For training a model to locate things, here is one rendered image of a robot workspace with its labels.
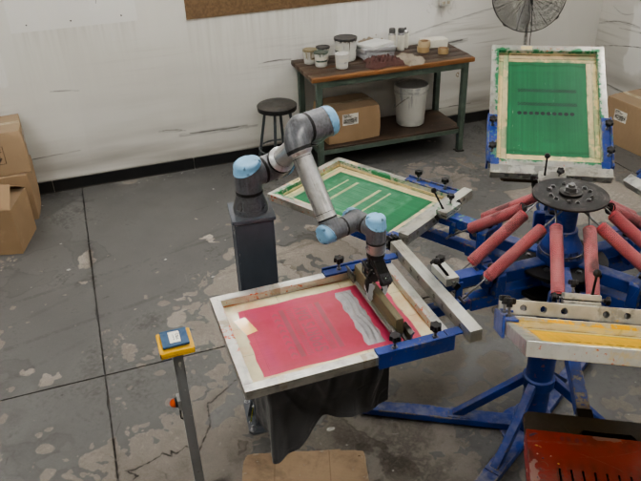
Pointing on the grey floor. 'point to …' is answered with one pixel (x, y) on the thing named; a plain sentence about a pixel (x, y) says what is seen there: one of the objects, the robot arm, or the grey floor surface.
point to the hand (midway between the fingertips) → (377, 298)
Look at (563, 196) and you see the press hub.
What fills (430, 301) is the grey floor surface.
